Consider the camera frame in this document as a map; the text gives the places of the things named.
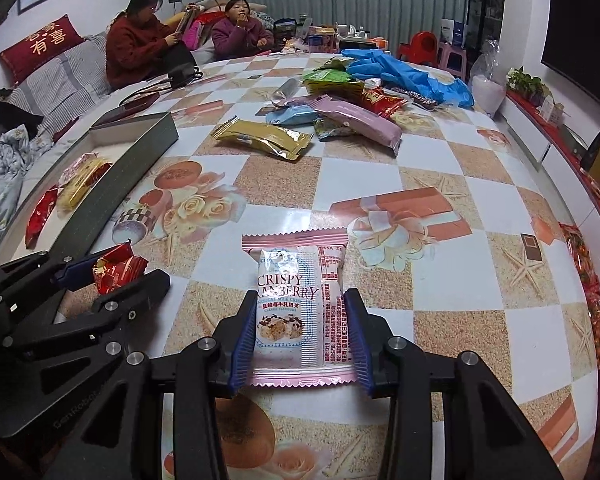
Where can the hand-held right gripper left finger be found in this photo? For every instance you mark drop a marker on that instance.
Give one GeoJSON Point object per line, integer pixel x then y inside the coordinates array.
{"type": "Point", "coordinates": [242, 350]}

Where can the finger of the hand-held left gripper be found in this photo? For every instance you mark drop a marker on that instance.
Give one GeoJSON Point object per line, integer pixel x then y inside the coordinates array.
{"type": "Point", "coordinates": [77, 271]}
{"type": "Point", "coordinates": [140, 292]}

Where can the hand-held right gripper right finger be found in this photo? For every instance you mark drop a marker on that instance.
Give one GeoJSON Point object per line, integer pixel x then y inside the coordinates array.
{"type": "Point", "coordinates": [360, 345]}

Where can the small red patterned packet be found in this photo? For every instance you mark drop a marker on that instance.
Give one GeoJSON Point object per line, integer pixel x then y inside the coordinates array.
{"type": "Point", "coordinates": [117, 267]}

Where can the long red snack packet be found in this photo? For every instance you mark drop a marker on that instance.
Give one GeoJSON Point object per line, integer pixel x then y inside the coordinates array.
{"type": "Point", "coordinates": [40, 215]}

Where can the large yellow snack packet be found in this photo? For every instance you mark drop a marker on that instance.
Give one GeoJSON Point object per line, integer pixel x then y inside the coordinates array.
{"type": "Point", "coordinates": [85, 182]}

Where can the grey cardboard box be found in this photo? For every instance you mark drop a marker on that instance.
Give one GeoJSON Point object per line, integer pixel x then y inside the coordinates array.
{"type": "Point", "coordinates": [130, 170]}

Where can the light blue floral blanket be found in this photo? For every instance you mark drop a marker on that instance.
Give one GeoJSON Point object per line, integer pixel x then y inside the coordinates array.
{"type": "Point", "coordinates": [5, 170]}

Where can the black clothing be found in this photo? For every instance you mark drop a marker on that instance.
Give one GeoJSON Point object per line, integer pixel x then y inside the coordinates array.
{"type": "Point", "coordinates": [5, 110]}

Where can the dark red wallet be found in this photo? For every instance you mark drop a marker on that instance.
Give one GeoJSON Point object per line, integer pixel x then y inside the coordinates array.
{"type": "Point", "coordinates": [140, 102]}

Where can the striped grey cushion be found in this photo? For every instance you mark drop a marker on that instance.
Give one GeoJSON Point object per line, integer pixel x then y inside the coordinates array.
{"type": "Point", "coordinates": [65, 80]}

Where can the green patterned small packet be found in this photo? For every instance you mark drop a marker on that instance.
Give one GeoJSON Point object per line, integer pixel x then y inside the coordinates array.
{"type": "Point", "coordinates": [332, 129]}

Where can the black power adapter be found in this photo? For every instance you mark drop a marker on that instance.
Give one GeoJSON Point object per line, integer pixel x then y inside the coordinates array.
{"type": "Point", "coordinates": [180, 77]}

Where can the long pink packet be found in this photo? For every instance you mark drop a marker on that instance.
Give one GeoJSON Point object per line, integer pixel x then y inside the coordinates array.
{"type": "Point", "coordinates": [360, 120]}

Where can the red embroidered pillow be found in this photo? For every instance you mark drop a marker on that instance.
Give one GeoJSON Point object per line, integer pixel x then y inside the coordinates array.
{"type": "Point", "coordinates": [42, 47]}

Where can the light blue packet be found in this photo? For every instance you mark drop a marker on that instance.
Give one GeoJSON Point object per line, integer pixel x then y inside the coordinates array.
{"type": "Point", "coordinates": [290, 116]}

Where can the red net bag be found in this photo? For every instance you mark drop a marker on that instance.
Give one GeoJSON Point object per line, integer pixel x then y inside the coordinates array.
{"type": "Point", "coordinates": [587, 290]}

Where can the red gold snack packet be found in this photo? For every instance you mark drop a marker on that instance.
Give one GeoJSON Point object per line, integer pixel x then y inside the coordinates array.
{"type": "Point", "coordinates": [382, 102]}

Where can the clear plastic wrapper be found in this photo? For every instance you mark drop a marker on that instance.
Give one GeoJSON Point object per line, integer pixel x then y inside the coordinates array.
{"type": "Point", "coordinates": [285, 91]}

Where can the dark brown packet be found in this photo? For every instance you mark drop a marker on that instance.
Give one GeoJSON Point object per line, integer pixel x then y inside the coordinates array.
{"type": "Point", "coordinates": [420, 99]}

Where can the yellow green snack packet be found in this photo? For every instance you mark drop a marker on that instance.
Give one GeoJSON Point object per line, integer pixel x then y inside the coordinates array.
{"type": "Point", "coordinates": [340, 92]}

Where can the magazine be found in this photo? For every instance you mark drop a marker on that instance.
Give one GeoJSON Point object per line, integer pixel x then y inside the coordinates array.
{"type": "Point", "coordinates": [186, 21]}

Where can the blue plastic bag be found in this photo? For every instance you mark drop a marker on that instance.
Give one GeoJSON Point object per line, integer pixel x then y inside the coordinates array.
{"type": "Point", "coordinates": [405, 72]}

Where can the red white cabinet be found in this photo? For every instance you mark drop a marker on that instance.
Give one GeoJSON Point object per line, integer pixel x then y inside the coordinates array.
{"type": "Point", "coordinates": [545, 135]}

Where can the clear plastic bag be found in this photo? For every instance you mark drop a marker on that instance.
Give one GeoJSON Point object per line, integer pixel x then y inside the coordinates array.
{"type": "Point", "coordinates": [487, 87]}

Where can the dark gift box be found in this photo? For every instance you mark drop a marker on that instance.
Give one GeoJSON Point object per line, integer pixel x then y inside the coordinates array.
{"type": "Point", "coordinates": [284, 32]}

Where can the red plastic stool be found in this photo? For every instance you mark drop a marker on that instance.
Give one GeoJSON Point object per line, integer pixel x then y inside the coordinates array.
{"type": "Point", "coordinates": [420, 45]}

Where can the blue round tin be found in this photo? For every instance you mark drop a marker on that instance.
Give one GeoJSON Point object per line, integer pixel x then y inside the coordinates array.
{"type": "Point", "coordinates": [321, 41]}

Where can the pink plastic stool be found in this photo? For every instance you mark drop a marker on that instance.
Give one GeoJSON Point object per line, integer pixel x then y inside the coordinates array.
{"type": "Point", "coordinates": [452, 52]}

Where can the green potted plant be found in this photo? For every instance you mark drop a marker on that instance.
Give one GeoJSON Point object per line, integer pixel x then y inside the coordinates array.
{"type": "Point", "coordinates": [525, 82]}

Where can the white blue carton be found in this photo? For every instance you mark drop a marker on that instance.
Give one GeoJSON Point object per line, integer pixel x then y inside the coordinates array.
{"type": "Point", "coordinates": [453, 31]}

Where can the black television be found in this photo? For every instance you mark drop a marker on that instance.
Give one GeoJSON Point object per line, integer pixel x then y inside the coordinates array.
{"type": "Point", "coordinates": [585, 25]}

